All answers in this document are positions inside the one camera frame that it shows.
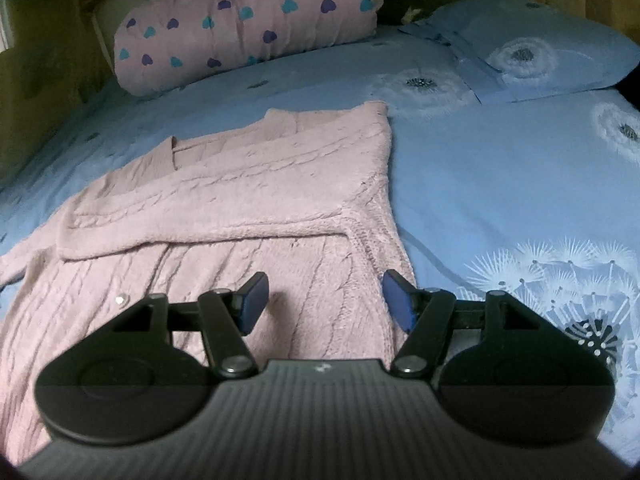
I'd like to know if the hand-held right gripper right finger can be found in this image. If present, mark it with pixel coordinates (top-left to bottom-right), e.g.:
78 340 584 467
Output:
382 269 532 380

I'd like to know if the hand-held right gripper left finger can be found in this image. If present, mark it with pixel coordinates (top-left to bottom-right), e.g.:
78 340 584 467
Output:
112 271 271 380

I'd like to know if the pink knit sweater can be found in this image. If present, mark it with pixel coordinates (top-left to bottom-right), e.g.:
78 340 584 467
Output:
0 101 418 466

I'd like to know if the blue dandelion-print bed sheet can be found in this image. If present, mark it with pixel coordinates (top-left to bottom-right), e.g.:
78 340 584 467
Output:
0 30 640 461

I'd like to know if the blue dandelion-print pillow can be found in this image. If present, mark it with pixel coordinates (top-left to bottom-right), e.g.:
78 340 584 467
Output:
400 0 640 106

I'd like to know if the pink heart-patterned pillow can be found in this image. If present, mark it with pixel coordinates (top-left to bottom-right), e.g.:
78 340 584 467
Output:
112 0 385 98

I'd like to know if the wooden bed headboard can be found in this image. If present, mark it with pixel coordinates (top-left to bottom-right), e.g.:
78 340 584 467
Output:
80 0 640 68

